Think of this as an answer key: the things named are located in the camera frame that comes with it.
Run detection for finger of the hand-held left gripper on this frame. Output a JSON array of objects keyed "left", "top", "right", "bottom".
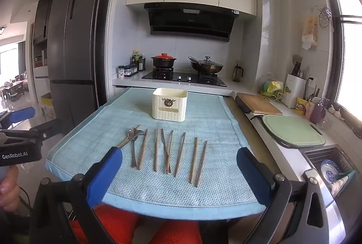
[
  {"left": 0, "top": 107, "right": 36, "bottom": 129},
  {"left": 0, "top": 120, "right": 63, "bottom": 145}
]

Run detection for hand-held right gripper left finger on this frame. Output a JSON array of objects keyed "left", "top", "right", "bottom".
[{"left": 28, "top": 146, "right": 123, "bottom": 244}]

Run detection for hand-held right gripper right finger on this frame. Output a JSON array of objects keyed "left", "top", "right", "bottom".
[{"left": 236, "top": 147, "right": 331, "bottom": 244}]

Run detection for row of wooden chopsticks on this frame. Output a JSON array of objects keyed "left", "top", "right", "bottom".
[{"left": 137, "top": 127, "right": 208, "bottom": 187}]

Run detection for cream utensil holder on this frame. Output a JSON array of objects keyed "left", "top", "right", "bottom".
[{"left": 152, "top": 88, "right": 188, "bottom": 122}]

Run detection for person's left hand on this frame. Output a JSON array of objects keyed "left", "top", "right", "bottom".
[{"left": 0, "top": 166, "right": 22, "bottom": 212}]

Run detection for yellow cardboard box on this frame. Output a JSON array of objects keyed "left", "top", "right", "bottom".
[{"left": 40, "top": 92, "right": 57, "bottom": 120}]

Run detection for wooden living room furniture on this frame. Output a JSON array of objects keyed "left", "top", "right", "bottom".
[{"left": 0, "top": 79, "right": 29, "bottom": 101}]

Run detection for metal spoon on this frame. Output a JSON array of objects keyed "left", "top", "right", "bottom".
[
  {"left": 127, "top": 127, "right": 139, "bottom": 169},
  {"left": 117, "top": 125, "right": 146, "bottom": 150}
]

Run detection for person's red trousers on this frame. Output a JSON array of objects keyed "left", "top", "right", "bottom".
[{"left": 69, "top": 204, "right": 202, "bottom": 244}]

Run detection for green cutting board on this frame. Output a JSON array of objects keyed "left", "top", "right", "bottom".
[{"left": 262, "top": 114, "right": 326, "bottom": 148}]

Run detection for light blue towel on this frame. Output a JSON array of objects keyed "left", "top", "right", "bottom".
[{"left": 45, "top": 87, "right": 268, "bottom": 219}]

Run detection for steel sink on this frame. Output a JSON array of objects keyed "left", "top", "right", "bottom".
[{"left": 301, "top": 146, "right": 357, "bottom": 198}]

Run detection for wooden cutting board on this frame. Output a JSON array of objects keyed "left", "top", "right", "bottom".
[{"left": 236, "top": 92, "right": 283, "bottom": 116}]

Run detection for blue and white bowl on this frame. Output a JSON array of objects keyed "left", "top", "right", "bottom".
[{"left": 320, "top": 159, "right": 341, "bottom": 184}]

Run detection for grey refrigerator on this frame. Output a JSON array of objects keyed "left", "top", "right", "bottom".
[{"left": 47, "top": 0, "right": 105, "bottom": 127}]

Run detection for purple soap dispenser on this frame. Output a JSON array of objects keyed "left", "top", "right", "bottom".
[{"left": 310, "top": 97, "right": 330, "bottom": 124}]

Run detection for green dish glove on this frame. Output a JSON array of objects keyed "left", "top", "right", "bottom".
[{"left": 329, "top": 170, "right": 357, "bottom": 196}]

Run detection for plastic bag with yellow contents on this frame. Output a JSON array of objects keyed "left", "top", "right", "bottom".
[{"left": 260, "top": 72, "right": 285, "bottom": 99}]

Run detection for white knife holder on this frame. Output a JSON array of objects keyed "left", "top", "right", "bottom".
[{"left": 283, "top": 73, "right": 307, "bottom": 109}]

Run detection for dark tall cabinet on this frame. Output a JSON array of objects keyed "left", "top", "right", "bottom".
[{"left": 32, "top": 0, "right": 55, "bottom": 80}]

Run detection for brown glass pitcher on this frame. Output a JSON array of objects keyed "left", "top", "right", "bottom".
[{"left": 233, "top": 64, "right": 244, "bottom": 82}]

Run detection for black tray of spice jars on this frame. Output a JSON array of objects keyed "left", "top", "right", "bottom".
[{"left": 124, "top": 63, "right": 139, "bottom": 77}]

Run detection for large dark sauce bottle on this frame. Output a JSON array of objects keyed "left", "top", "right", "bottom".
[{"left": 132, "top": 49, "right": 141, "bottom": 71}]

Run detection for wok with glass lid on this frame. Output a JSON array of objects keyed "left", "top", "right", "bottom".
[{"left": 188, "top": 56, "right": 224, "bottom": 75}]

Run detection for black gas hob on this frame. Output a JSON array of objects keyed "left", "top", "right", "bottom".
[{"left": 141, "top": 68, "right": 227, "bottom": 87}]

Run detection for black clay pot red lid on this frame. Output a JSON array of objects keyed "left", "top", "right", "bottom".
[{"left": 151, "top": 53, "right": 177, "bottom": 69}]

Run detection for window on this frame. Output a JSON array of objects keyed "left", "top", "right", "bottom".
[{"left": 325, "top": 0, "right": 362, "bottom": 123}]

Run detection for hanging cream bag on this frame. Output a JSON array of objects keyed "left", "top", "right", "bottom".
[{"left": 301, "top": 15, "right": 319, "bottom": 50}]

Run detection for black range hood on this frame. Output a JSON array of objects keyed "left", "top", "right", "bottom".
[{"left": 144, "top": 3, "right": 240, "bottom": 43}]

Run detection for dark door frame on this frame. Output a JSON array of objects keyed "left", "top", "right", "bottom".
[{"left": 95, "top": 0, "right": 123, "bottom": 109}]

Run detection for metal wire trivet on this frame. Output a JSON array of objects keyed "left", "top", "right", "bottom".
[{"left": 316, "top": 5, "right": 334, "bottom": 31}]

